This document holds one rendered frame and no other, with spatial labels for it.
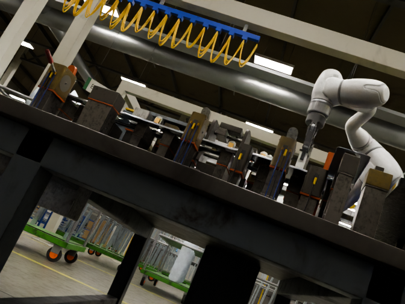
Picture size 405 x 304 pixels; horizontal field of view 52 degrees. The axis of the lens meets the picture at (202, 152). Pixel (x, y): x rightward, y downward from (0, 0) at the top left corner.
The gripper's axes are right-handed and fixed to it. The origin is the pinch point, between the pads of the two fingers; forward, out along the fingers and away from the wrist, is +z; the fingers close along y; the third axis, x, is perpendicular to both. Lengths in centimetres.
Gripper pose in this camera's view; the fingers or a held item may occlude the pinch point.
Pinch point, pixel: (301, 161)
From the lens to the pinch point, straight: 167.2
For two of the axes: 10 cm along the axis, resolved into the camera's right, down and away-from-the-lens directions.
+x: -9.1, -3.1, 2.7
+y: 1.6, 3.5, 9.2
